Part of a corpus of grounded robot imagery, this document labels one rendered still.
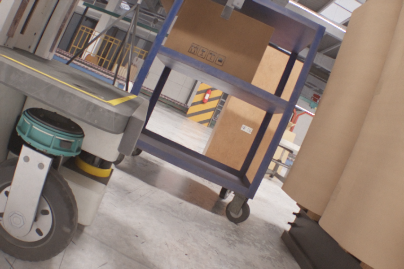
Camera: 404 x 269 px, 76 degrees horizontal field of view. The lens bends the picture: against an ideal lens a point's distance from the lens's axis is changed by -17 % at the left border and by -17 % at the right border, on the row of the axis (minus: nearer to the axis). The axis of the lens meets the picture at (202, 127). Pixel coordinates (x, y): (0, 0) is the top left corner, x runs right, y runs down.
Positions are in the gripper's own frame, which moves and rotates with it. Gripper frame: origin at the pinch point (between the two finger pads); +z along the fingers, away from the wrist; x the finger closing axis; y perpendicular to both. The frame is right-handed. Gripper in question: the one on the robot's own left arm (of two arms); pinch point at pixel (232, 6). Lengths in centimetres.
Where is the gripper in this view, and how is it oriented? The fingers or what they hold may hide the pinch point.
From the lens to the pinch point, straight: 90.3
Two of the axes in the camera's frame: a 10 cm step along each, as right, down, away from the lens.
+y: 9.0, 3.9, 2.0
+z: -4.1, 9.1, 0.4
